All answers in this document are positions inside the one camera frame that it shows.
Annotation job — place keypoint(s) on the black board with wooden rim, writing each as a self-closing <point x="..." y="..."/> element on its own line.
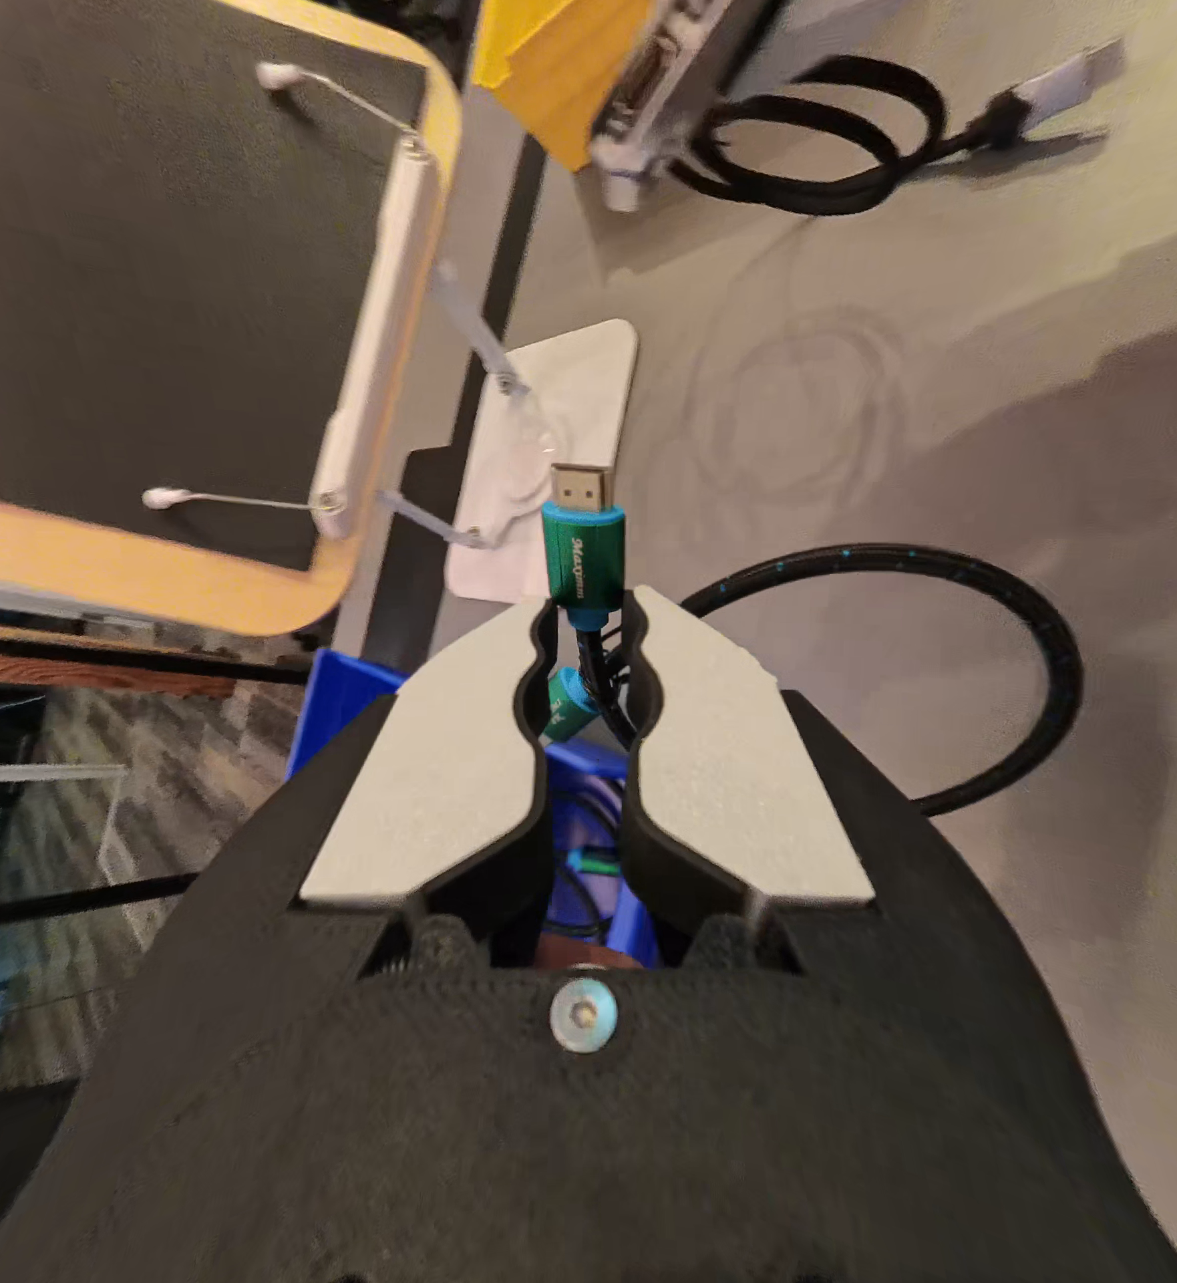
<point x="147" y="300"/>

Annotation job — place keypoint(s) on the yellow plastic bin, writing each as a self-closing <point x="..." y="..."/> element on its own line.
<point x="548" y="70"/>

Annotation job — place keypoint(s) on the grey multiport hub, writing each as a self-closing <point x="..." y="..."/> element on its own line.
<point x="648" y="120"/>

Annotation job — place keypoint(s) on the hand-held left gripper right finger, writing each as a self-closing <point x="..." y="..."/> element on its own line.
<point x="738" y="782"/>

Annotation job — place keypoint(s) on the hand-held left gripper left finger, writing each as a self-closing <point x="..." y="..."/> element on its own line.
<point x="428" y="782"/>

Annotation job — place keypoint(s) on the blue plastic bin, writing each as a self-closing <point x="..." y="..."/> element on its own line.
<point x="343" y="701"/>

